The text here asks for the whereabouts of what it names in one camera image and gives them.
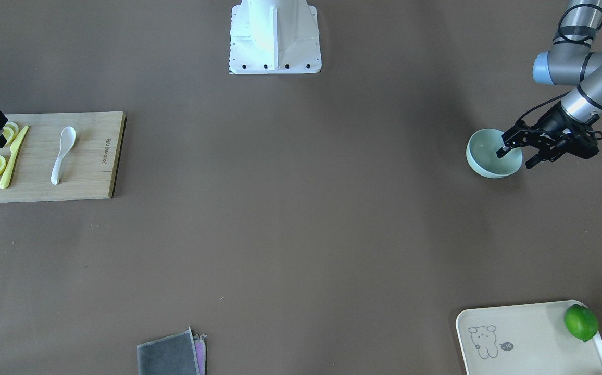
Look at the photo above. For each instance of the bamboo cutting board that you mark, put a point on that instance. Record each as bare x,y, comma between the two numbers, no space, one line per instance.
88,171

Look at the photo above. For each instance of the white ceramic spoon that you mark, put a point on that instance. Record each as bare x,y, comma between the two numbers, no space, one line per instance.
68,138

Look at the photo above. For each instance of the grey folded cloth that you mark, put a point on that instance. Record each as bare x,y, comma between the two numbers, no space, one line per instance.
183,353

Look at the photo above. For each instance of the upper lemon slice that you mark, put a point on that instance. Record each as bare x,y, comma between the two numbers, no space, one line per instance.
10,131

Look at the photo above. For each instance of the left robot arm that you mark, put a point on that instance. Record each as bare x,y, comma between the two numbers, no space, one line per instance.
571,61

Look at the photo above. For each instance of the yellow plastic knife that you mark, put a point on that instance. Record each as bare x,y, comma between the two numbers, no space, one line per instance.
14,151

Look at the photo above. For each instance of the pale green bowl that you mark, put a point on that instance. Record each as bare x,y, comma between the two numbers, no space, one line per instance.
481,155

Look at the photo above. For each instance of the cream tray with bear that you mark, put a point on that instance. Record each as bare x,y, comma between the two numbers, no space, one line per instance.
525,339

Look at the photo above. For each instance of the green lime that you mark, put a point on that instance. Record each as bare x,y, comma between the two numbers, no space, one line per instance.
581,322

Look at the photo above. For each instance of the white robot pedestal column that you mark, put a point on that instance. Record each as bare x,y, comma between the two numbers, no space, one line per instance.
274,37

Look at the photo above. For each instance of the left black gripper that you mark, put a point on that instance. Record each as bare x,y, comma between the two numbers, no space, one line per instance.
552,122

